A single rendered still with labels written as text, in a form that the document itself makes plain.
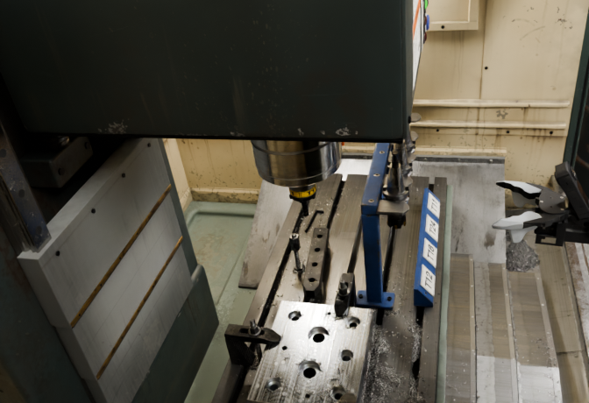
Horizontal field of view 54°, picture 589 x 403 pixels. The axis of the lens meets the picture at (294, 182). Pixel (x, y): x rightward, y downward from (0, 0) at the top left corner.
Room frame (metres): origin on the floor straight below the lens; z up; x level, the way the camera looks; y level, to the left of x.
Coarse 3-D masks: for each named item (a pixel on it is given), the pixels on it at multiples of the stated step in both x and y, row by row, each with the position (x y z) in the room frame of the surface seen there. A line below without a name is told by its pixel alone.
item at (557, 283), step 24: (528, 240) 1.51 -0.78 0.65; (552, 240) 1.47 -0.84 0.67; (552, 264) 1.36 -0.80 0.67; (552, 288) 1.26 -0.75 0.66; (552, 312) 1.17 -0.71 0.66; (576, 312) 1.14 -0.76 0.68; (552, 336) 1.08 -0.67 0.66; (576, 336) 1.06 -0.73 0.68; (576, 360) 0.99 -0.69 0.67; (576, 384) 0.92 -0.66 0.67
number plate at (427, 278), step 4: (424, 268) 1.13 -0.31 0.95; (424, 272) 1.11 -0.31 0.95; (428, 272) 1.12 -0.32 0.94; (424, 276) 1.10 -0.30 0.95; (428, 276) 1.11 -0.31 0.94; (432, 276) 1.12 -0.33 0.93; (424, 280) 1.09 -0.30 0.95; (428, 280) 1.10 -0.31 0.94; (432, 280) 1.11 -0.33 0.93; (420, 284) 1.07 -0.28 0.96; (424, 284) 1.08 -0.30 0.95; (428, 284) 1.08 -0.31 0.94; (432, 284) 1.09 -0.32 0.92; (424, 288) 1.06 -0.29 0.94; (428, 288) 1.07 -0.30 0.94; (432, 288) 1.08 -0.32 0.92; (428, 292) 1.06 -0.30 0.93; (432, 292) 1.07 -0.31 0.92; (432, 296) 1.06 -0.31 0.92
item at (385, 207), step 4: (380, 200) 1.10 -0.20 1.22; (384, 200) 1.10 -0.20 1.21; (380, 204) 1.09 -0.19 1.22; (384, 204) 1.08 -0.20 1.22; (388, 204) 1.08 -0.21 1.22; (392, 204) 1.08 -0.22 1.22; (396, 204) 1.08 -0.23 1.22; (400, 204) 1.07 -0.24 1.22; (404, 204) 1.07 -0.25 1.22; (380, 208) 1.07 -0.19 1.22; (384, 208) 1.07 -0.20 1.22; (388, 208) 1.07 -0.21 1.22; (392, 208) 1.07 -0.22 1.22; (396, 208) 1.06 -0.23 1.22; (400, 208) 1.06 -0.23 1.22; (404, 208) 1.06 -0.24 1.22; (408, 208) 1.06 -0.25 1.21; (376, 212) 1.06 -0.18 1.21; (380, 212) 1.06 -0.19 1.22; (384, 212) 1.05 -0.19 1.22; (388, 212) 1.05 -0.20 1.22; (392, 212) 1.05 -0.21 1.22; (396, 212) 1.05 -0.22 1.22; (400, 212) 1.05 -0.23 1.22; (404, 212) 1.05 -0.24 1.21
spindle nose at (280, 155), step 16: (256, 144) 0.85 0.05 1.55; (272, 144) 0.83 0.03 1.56; (288, 144) 0.82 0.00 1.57; (304, 144) 0.82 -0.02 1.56; (320, 144) 0.83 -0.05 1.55; (336, 144) 0.85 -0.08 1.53; (256, 160) 0.87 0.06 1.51; (272, 160) 0.83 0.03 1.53; (288, 160) 0.82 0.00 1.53; (304, 160) 0.82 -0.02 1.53; (320, 160) 0.82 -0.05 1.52; (336, 160) 0.85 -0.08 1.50; (272, 176) 0.83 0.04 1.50; (288, 176) 0.82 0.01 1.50; (304, 176) 0.82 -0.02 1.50; (320, 176) 0.83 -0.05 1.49
